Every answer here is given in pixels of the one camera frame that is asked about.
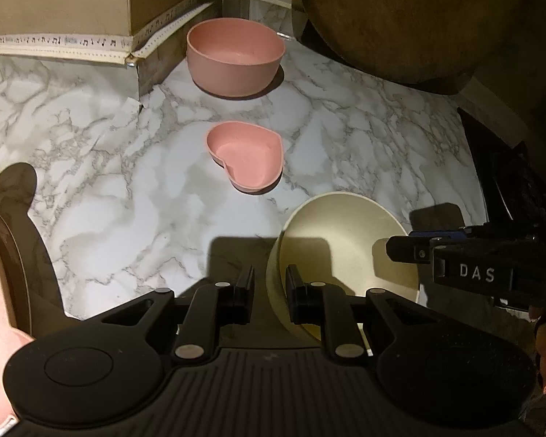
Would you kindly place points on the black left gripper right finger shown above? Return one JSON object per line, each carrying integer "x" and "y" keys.
{"x": 326, "y": 306}

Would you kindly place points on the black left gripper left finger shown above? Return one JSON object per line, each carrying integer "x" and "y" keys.
{"x": 212, "y": 307}

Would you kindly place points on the cream round bowl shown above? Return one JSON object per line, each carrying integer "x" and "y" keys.
{"x": 338, "y": 238}

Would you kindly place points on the small pink heart bowl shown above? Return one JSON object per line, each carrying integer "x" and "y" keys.
{"x": 251, "y": 155}

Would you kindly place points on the round pink bowl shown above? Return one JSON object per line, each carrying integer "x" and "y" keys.
{"x": 233, "y": 57}

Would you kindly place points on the round wooden cutting board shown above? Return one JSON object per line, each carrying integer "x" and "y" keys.
{"x": 412, "y": 41}

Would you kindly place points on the beige cabinet with trim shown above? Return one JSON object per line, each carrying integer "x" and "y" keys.
{"x": 149, "y": 36}

